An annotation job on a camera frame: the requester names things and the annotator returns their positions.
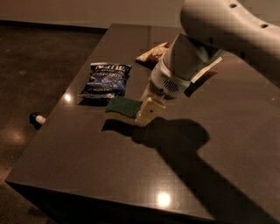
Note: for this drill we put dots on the small bottle on floor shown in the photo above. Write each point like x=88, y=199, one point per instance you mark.
x=37, y=119

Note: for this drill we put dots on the green and yellow sponge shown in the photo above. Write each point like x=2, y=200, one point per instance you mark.
x=123, y=110

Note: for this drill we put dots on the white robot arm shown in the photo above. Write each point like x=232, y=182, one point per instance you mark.
x=210, y=28

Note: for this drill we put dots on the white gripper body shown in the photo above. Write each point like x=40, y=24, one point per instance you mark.
x=165, y=82

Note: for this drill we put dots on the brown chip bag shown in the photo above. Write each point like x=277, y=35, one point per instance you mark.
x=151, y=55

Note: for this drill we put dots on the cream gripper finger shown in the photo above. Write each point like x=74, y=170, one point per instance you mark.
x=150, y=109
x=147, y=93

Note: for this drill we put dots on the blue chip bag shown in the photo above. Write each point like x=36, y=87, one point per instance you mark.
x=106, y=81

